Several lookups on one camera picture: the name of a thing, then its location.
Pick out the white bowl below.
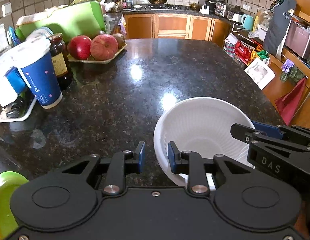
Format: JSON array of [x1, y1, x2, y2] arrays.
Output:
[[153, 97, 254, 186]]

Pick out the green plastic plate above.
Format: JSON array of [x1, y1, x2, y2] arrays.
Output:
[[0, 171, 28, 239]]

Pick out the red snack bag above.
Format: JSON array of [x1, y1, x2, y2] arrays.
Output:
[[235, 40, 254, 65]]

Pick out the yellow fruit tray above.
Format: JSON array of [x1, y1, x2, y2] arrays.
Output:
[[67, 42, 128, 65]]

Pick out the teal mug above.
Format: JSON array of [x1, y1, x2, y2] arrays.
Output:
[[241, 14, 254, 31]]

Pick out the white tray with items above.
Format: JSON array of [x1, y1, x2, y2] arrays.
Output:
[[0, 91, 37, 123]]

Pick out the dark hanging apron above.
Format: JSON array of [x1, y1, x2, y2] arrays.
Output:
[[263, 0, 297, 59]]

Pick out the rice cooker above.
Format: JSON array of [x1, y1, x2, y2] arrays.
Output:
[[227, 5, 244, 24]]

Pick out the kiwi fruit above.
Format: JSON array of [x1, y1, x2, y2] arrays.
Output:
[[112, 33, 126, 49]]

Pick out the dark red apple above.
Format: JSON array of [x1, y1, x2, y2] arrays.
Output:
[[67, 35, 92, 60]]

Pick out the dark sauce jar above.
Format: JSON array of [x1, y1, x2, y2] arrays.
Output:
[[48, 33, 73, 90]]

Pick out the blue white tissue pack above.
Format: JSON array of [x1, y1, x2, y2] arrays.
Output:
[[0, 67, 27, 107]]

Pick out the blue paper coffee cup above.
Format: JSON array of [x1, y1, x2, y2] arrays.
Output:
[[11, 36, 63, 109]]

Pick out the green cutting board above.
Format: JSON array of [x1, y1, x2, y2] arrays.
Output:
[[15, 1, 106, 42]]

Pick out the wok on stove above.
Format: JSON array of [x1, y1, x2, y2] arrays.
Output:
[[148, 0, 167, 5]]

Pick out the white picture frame box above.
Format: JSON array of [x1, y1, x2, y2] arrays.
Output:
[[244, 58, 275, 90]]

